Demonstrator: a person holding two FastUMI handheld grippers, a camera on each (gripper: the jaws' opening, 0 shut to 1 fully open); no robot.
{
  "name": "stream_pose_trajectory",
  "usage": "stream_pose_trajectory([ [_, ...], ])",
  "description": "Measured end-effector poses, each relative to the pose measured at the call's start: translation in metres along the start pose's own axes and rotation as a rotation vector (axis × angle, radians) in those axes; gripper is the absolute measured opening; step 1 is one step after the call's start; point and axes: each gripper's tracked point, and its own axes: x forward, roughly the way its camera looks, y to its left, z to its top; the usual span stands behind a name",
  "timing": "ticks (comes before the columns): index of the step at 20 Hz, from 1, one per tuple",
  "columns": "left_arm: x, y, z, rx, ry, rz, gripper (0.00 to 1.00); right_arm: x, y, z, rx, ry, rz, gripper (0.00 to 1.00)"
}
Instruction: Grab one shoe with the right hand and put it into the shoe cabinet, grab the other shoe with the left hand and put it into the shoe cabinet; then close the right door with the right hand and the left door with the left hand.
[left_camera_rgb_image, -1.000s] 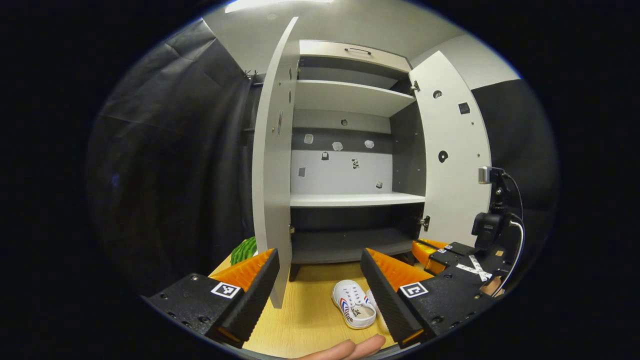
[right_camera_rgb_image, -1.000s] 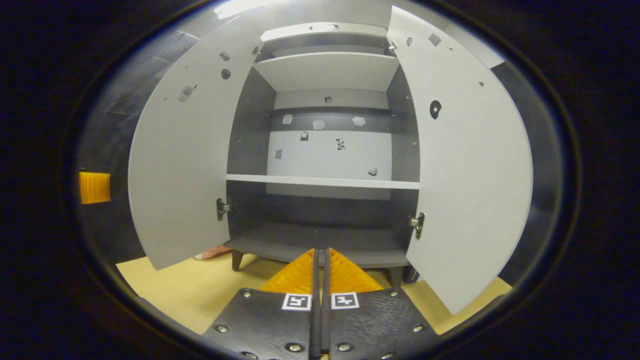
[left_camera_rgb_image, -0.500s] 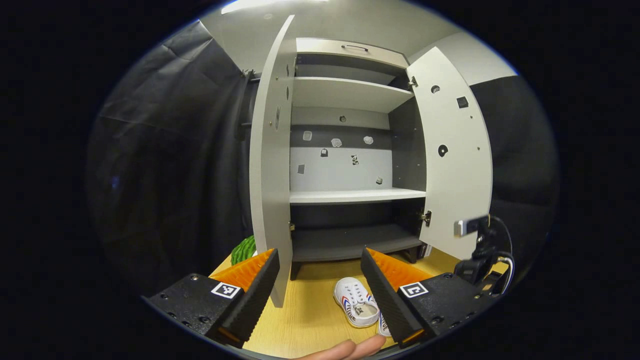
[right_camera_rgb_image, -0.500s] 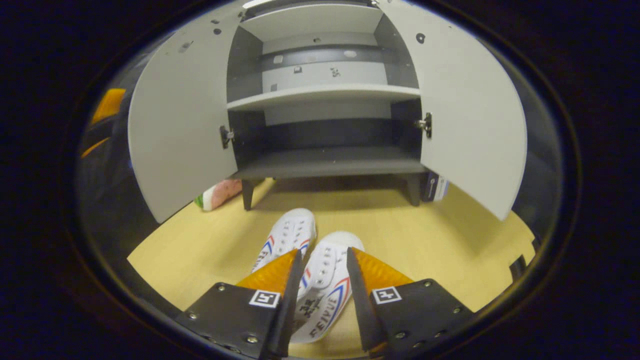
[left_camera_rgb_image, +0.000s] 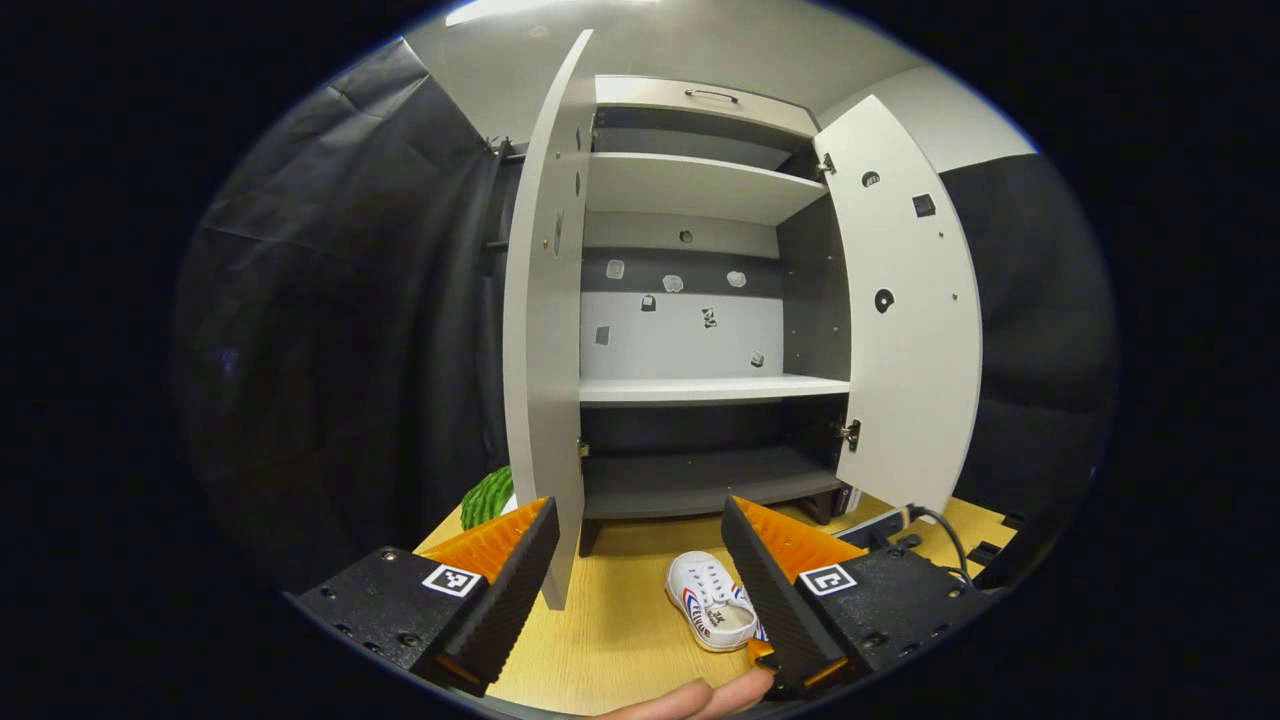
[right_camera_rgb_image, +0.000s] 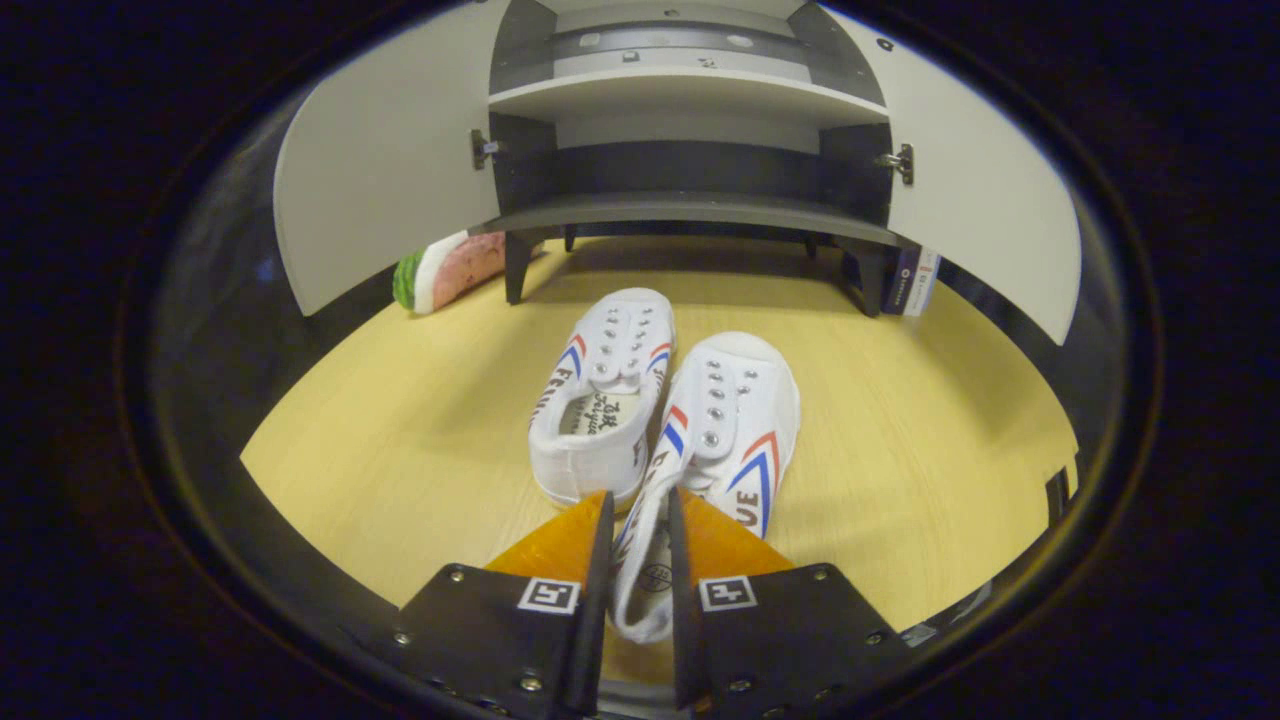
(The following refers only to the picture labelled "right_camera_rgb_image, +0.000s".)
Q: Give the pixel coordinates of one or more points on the white shoe cabinet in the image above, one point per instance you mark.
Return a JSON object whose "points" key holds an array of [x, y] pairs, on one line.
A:
{"points": [[680, 100]]}

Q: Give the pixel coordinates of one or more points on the watermelon slice plush toy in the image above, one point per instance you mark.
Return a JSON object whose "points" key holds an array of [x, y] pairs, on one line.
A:
{"points": [[450, 272]]}

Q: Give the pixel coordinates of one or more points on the white shoe cabinet door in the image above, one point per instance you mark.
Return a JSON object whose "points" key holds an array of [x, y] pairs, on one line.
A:
{"points": [[390, 150], [980, 200]]}

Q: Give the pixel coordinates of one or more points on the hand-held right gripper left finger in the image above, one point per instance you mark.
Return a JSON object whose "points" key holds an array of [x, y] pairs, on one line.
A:
{"points": [[500, 640]]}

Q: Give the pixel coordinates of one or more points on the white canvas shoe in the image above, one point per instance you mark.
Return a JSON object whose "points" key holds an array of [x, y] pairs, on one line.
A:
{"points": [[740, 395], [612, 335]]}

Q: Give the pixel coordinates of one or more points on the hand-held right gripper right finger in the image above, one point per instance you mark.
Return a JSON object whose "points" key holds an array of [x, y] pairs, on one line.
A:
{"points": [[780, 640]]}

